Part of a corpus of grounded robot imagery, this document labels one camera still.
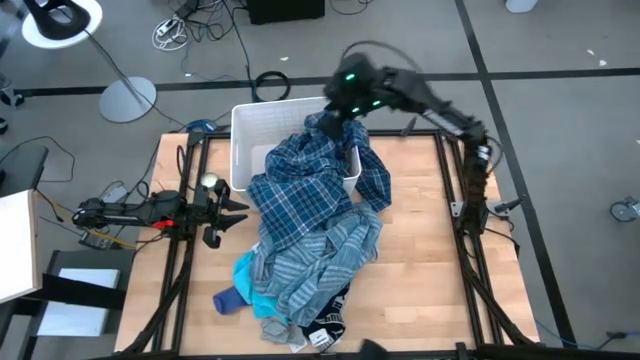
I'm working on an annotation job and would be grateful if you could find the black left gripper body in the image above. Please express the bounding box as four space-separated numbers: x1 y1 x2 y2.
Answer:
192 178 233 250

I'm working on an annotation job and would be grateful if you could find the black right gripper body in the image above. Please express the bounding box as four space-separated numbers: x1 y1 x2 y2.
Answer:
323 52 386 121

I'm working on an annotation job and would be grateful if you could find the turquoise t-shirt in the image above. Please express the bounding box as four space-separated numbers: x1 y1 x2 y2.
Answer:
232 249 291 324

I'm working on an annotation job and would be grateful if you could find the white plastic laundry basket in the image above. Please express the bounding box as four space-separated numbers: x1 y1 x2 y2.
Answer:
229 96 363 196

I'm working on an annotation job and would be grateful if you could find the blue plaid shirt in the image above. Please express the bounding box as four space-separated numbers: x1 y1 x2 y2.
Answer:
247 112 393 251

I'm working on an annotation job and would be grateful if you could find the blue sock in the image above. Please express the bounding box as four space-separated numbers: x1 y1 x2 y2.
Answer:
213 287 250 316

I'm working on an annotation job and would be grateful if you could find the grey-blue striped shirt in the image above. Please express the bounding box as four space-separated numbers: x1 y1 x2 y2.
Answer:
248 202 384 327

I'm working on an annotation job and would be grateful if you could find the black striped underwear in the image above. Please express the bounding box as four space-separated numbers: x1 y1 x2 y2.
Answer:
301 283 352 351

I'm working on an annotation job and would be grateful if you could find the black box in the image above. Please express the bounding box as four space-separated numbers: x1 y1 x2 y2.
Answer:
246 0 326 26

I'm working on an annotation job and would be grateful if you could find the small black electronic device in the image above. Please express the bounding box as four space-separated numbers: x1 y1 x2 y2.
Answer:
78 230 122 251

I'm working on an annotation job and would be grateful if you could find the small grey cloth with label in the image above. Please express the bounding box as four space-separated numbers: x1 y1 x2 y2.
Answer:
259 315 308 348

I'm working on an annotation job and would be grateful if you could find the grey round lamp base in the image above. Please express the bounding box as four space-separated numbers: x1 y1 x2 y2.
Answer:
98 76 158 124

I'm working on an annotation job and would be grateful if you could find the black cart with white sheets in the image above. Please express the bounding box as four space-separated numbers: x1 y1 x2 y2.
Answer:
22 248 136 360

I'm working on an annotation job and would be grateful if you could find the white container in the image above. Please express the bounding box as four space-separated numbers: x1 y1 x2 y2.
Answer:
504 0 540 14

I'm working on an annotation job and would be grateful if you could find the small black object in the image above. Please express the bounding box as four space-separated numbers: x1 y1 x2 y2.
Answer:
359 338 390 360

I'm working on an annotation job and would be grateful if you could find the white board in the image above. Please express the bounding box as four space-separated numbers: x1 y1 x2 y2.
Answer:
0 188 44 305

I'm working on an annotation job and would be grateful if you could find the black monitor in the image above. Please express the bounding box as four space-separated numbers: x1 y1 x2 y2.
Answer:
0 144 50 199

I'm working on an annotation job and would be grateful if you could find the black curved object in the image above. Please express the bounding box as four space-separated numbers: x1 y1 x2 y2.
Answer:
23 0 92 41

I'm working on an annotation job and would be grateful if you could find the grey caster wheel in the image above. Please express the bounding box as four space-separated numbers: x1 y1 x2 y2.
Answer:
609 195 640 224

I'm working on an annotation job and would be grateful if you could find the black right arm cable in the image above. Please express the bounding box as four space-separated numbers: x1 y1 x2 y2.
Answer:
341 39 422 72

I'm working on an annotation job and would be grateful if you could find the coiled black cable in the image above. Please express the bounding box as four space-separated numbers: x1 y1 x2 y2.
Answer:
253 70 292 107

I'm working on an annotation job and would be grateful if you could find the white cable bundle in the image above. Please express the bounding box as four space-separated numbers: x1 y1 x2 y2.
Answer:
151 16 190 52

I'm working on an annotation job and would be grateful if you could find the black aluminium table frame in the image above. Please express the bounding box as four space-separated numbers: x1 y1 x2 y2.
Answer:
92 128 640 360

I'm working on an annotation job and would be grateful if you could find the thin blue floor cable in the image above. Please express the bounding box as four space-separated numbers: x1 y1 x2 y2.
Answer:
533 319 640 351

